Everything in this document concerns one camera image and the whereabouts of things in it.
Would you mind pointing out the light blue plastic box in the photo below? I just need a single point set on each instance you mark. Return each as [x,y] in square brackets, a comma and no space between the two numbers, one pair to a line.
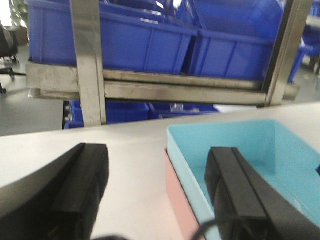
[283,159]

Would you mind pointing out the stainless steel shelf rack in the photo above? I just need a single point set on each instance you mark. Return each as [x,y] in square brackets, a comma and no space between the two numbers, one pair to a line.
[93,85]

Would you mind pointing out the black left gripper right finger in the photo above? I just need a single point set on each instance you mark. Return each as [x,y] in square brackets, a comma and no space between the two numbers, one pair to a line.
[249,206]

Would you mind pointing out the pink plastic box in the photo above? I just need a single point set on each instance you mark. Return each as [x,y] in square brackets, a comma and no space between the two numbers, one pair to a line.
[184,214]

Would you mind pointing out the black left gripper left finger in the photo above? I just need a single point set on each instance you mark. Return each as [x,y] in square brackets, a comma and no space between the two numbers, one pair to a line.
[60,201]

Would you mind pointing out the blue plastic storage bin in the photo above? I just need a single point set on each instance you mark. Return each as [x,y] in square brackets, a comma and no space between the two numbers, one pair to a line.
[131,39]

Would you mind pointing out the blue bin on lower shelf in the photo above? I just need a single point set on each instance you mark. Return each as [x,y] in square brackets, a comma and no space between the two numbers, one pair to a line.
[126,112]

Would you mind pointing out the black mesh office chair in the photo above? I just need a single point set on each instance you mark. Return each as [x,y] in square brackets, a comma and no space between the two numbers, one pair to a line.
[9,49]

